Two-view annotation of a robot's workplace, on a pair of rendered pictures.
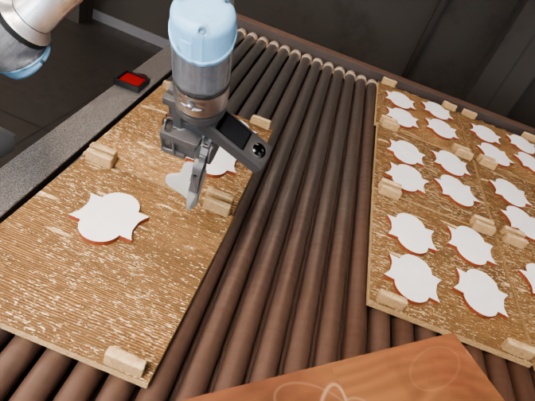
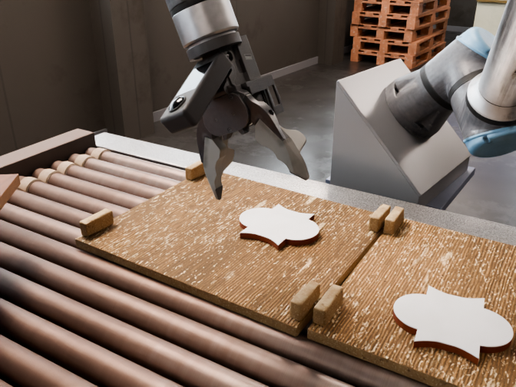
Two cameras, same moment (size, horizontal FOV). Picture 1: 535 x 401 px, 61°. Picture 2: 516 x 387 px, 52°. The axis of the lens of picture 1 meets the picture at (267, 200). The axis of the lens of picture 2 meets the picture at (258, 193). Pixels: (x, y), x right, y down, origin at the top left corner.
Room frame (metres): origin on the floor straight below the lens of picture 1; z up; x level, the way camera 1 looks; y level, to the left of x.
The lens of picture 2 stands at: (0.97, -0.43, 1.38)
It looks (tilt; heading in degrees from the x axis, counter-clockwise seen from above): 26 degrees down; 121
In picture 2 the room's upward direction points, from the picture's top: straight up
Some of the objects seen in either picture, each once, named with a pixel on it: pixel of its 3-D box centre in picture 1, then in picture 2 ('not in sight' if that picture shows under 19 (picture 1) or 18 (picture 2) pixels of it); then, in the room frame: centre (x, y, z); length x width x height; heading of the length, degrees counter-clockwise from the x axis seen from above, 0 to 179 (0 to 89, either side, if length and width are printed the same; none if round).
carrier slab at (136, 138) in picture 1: (191, 142); (503, 311); (0.95, 0.23, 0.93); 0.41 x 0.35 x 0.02; 0
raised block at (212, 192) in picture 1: (219, 197); (328, 305); (0.76, 0.10, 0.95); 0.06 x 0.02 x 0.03; 90
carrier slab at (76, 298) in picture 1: (108, 247); (239, 231); (0.53, 0.23, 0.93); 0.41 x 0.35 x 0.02; 179
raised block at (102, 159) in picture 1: (99, 158); (379, 217); (0.73, 0.36, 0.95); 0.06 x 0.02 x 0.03; 89
